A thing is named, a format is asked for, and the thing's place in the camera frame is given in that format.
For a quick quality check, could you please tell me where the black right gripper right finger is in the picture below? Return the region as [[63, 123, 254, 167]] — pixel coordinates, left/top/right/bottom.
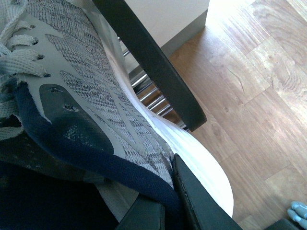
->
[[172, 154, 241, 230]]

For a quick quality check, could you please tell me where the grey knit sneaker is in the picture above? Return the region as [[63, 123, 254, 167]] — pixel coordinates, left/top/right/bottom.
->
[[0, 0, 231, 230]]

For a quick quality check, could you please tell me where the black metal shoe rack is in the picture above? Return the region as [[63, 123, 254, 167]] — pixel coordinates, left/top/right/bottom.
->
[[94, 0, 207, 131]]

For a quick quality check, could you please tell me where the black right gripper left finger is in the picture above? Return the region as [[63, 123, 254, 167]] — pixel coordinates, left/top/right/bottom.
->
[[116, 200, 165, 230]]

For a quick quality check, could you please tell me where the light blue slide slipper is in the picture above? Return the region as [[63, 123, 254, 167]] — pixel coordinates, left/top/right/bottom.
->
[[287, 201, 307, 229]]

